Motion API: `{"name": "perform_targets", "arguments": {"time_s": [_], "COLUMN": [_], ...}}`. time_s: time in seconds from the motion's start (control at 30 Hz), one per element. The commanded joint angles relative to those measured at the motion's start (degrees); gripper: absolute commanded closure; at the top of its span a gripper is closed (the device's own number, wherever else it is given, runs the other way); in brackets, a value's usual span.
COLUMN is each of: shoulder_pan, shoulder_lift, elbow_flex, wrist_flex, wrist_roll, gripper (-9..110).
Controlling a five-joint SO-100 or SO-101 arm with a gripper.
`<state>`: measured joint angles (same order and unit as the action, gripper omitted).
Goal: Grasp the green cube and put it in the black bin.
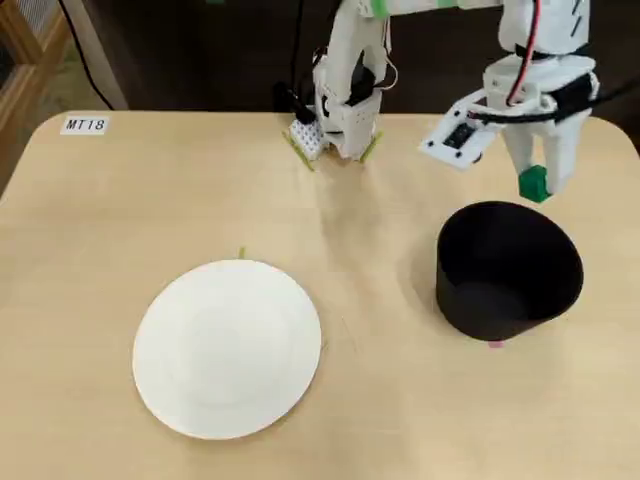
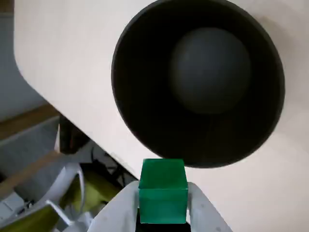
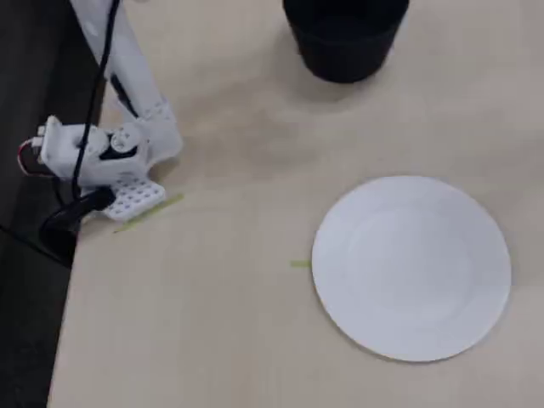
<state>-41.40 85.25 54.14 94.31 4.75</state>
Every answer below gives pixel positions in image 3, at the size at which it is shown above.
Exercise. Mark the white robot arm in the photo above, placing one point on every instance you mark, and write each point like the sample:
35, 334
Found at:
132, 81

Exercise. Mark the white round plate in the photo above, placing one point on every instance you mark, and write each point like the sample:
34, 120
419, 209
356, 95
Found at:
408, 272

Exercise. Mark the short green tape piece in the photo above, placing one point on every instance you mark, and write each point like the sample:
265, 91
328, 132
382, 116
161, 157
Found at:
301, 264

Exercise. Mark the black round bin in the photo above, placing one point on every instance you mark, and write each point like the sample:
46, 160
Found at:
344, 47

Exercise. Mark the long green tape strip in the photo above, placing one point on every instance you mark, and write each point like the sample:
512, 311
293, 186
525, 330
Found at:
149, 210

